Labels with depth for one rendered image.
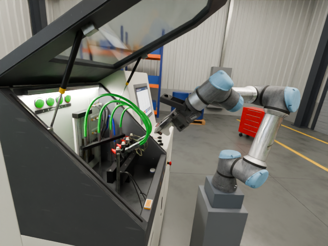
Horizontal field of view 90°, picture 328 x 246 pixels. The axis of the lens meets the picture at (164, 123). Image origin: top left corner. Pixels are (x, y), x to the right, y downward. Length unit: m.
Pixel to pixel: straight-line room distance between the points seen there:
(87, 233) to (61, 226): 0.12
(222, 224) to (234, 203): 0.14
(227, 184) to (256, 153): 0.26
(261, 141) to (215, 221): 0.54
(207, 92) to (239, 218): 0.84
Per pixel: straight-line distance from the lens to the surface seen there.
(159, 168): 1.11
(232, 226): 1.23
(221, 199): 1.11
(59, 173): 0.76
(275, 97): 0.98
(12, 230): 1.13
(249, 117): 4.98
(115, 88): 1.30
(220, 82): 0.58
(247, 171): 0.97
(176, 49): 7.44
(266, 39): 8.69
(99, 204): 0.75
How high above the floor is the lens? 1.53
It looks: 16 degrees down
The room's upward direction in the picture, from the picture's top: 4 degrees clockwise
